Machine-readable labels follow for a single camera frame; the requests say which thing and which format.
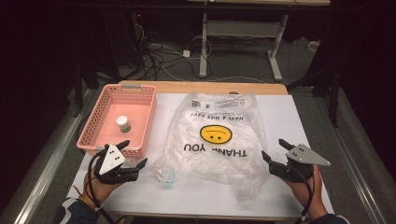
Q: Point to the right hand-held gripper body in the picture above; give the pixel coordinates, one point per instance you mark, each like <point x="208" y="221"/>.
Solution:
<point x="303" y="155"/>

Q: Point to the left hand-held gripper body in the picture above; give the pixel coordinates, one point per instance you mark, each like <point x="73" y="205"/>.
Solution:
<point x="111" y="159"/>

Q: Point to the small white bottle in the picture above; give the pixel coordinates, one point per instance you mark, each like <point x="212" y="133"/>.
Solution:
<point x="123" y="123"/>

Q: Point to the pink plastic basket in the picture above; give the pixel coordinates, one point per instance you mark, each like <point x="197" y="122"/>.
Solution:
<point x="124" y="121"/>

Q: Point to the clear plastic smiley bag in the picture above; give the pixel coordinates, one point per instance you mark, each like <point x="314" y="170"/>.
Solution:
<point x="214" y="143"/>

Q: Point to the person's left hand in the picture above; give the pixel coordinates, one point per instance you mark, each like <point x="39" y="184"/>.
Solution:
<point x="101" y="188"/>

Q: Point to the person's right hand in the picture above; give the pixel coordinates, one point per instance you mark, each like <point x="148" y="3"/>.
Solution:
<point x="303" y="191"/>

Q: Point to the white board mat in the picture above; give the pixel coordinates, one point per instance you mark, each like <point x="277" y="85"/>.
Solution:
<point x="289" y="124"/>

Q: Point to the small white floor box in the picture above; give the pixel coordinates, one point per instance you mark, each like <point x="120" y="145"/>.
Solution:
<point x="313" y="45"/>

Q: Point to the white power adapter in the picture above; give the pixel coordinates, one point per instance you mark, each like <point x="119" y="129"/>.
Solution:
<point x="186" y="53"/>

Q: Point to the metal side rail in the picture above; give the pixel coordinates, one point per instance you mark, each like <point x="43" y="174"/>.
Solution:
<point x="351" y="168"/>
<point x="46" y="174"/>

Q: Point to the white metal desk frame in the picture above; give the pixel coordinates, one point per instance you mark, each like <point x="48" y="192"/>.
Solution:
<point x="243" y="28"/>

